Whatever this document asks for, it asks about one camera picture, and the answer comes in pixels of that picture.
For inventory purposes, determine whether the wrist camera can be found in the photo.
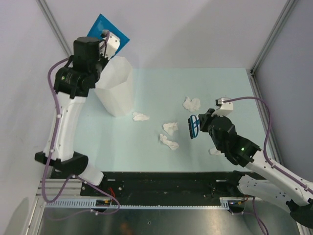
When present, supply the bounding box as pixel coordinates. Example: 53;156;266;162
212;97;233;117
100;30;120;60

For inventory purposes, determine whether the blue hand brush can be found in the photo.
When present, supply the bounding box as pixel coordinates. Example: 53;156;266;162
188;115;200;139

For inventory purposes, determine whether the paper scrap by brush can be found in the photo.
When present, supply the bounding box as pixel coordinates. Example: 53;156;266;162
163;122;178;136

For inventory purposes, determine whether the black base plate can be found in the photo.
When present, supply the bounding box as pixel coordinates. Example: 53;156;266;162
80;171;255;206

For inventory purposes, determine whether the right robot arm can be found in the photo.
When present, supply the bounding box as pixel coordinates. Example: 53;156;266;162
194;109;313;228

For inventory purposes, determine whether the paper scrap centre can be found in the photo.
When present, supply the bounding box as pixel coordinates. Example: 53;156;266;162
159;134;179;150

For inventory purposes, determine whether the white slotted cable duct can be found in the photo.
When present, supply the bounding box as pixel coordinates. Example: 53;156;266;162
44;196;233;209

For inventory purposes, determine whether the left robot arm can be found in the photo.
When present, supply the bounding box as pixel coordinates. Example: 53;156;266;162
35;37;109;196

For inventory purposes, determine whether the right aluminium frame post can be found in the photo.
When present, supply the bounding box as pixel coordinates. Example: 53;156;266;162
250;0;299;75

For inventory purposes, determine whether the white faceted bin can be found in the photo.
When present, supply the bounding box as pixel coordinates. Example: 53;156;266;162
95;56;134;117

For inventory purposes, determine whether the aluminium frame post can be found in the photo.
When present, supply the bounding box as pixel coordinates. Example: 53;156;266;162
36;0;73;58
250;0;299;75

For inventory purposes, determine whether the right aluminium side rail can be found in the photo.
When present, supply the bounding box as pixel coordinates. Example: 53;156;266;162
246;69;281;163

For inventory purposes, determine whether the purple cable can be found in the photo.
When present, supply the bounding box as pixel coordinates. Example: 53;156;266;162
224;96;313;234
40;30;123;222

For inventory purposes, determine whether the paper scrap far right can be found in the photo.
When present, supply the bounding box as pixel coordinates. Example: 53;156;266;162
183;97;201;112

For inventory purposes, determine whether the left aluminium frame post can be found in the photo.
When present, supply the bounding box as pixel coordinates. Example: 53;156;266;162
36;0;73;58

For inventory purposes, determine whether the paper scrap near bin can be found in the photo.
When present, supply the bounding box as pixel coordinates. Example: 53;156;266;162
132;112;150;121

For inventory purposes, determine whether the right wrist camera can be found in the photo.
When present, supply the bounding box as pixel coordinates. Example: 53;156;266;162
212;97;233;117

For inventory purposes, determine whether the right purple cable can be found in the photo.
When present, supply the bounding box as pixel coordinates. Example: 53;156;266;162
224;96;313;234

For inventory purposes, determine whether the paper scrap near right arm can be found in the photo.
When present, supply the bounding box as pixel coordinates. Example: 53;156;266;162
209;147;222;156

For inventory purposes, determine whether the blue dustpan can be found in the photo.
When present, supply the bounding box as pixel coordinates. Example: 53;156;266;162
87;14;130;54

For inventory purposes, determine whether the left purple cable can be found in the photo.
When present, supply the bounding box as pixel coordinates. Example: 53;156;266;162
40;30;123;222

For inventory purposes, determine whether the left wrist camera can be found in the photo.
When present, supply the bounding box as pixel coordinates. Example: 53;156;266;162
100;30;120;60

